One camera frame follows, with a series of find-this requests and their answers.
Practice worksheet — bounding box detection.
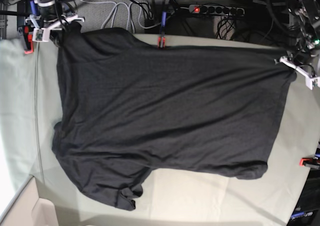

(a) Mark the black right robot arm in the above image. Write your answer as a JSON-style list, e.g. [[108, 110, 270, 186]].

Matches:
[[34, 0, 76, 28]]

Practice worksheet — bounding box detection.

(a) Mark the red black clamp middle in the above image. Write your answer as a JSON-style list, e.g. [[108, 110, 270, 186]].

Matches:
[[157, 11, 167, 49]]

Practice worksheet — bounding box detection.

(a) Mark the grey looped cable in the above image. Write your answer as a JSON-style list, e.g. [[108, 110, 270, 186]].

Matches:
[[74, 0, 151, 34]]

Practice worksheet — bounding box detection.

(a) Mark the red black clamp left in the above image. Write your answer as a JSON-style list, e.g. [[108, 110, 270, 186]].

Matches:
[[16, 0, 45, 54]]

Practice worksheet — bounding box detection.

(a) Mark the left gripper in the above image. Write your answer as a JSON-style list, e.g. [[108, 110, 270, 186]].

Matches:
[[287, 45, 320, 71]]

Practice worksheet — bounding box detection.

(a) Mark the red black clamp right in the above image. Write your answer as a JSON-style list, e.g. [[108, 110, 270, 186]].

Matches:
[[299, 142, 320, 170]]

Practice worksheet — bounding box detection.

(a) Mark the black power strip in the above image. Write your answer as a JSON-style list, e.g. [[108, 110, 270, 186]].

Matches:
[[188, 4, 246, 17]]

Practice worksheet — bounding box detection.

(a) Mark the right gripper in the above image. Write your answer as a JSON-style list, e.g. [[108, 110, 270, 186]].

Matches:
[[39, 5, 64, 26]]

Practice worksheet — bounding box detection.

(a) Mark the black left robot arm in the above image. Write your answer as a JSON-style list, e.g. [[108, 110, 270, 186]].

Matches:
[[265, 0, 320, 74]]

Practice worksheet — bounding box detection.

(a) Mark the red black clamp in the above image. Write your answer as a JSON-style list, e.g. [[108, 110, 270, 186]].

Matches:
[[16, 0, 45, 54], [157, 11, 167, 49], [299, 142, 320, 170]]

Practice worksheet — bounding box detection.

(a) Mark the beige plastic bin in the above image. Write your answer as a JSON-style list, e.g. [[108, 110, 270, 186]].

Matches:
[[0, 176, 59, 226]]

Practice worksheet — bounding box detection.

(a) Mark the dark grey t-shirt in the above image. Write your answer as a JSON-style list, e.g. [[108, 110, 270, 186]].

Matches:
[[52, 22, 297, 211]]

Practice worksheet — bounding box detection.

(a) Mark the light green table cloth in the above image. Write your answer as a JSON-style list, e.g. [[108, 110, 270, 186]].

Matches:
[[0, 39, 320, 226]]

